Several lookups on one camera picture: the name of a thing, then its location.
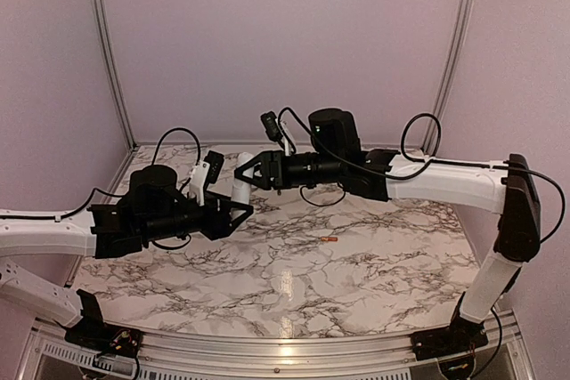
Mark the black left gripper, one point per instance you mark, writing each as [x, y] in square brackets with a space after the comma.
[220, 214]

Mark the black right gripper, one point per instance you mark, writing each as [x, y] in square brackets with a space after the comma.
[272, 165]

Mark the white remote control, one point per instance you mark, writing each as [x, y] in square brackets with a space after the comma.
[241, 188]

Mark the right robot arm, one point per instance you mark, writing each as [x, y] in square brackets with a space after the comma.
[505, 188]

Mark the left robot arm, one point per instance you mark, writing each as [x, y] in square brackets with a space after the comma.
[152, 209]

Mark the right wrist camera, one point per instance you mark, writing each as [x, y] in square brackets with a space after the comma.
[272, 129]

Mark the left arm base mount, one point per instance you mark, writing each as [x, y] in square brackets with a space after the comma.
[94, 333]

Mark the right aluminium frame post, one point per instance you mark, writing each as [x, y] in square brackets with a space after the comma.
[459, 35]

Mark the aluminium frame post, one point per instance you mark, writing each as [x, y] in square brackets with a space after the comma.
[111, 69]
[459, 35]

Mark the left aluminium frame post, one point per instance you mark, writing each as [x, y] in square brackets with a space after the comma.
[111, 69]

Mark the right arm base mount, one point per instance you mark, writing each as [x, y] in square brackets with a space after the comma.
[460, 335]

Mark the aluminium front rail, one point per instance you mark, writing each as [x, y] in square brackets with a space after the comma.
[167, 355]

